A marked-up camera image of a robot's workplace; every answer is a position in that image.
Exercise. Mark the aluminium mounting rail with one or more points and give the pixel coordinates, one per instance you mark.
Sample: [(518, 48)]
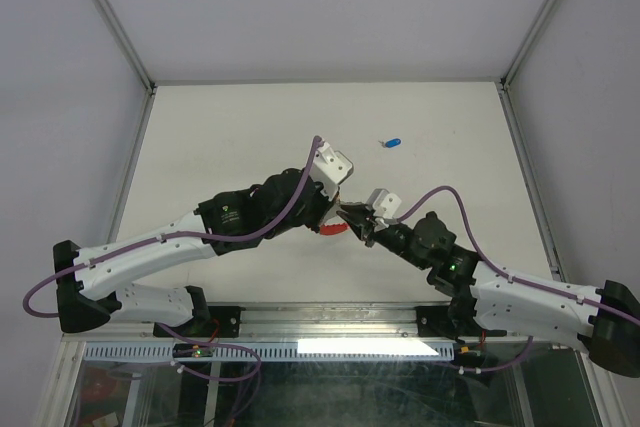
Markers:
[(330, 319)]

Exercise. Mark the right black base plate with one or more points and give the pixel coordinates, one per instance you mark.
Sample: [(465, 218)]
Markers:
[(434, 321)]

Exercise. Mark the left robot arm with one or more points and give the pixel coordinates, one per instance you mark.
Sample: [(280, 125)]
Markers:
[(100, 284)]

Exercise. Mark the white slotted cable duct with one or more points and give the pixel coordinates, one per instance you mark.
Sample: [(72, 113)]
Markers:
[(304, 350)]

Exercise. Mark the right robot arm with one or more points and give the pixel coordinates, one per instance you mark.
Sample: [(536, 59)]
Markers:
[(602, 322)]

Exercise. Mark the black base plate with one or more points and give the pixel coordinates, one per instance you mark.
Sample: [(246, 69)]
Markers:
[(222, 320), (434, 321)]

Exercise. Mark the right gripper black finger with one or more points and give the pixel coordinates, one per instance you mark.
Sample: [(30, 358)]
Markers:
[(355, 211), (357, 224)]

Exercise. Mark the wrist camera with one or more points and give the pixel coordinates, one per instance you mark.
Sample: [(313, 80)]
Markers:
[(330, 168), (383, 206)]

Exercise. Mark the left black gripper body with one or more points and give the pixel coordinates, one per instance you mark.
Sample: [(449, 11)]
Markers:
[(317, 209)]

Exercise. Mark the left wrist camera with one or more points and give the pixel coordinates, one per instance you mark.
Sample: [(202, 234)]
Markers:
[(330, 168)]

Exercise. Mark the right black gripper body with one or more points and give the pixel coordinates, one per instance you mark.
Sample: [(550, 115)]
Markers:
[(372, 236)]

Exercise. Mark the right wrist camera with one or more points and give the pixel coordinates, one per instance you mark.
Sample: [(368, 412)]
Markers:
[(383, 206)]

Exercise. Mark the blue tag key far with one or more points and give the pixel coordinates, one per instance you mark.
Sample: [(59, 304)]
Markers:
[(391, 143)]

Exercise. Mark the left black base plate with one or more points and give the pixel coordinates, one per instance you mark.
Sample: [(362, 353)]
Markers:
[(222, 320)]

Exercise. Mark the red handle keyring holder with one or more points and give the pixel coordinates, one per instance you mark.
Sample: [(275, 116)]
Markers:
[(333, 225)]

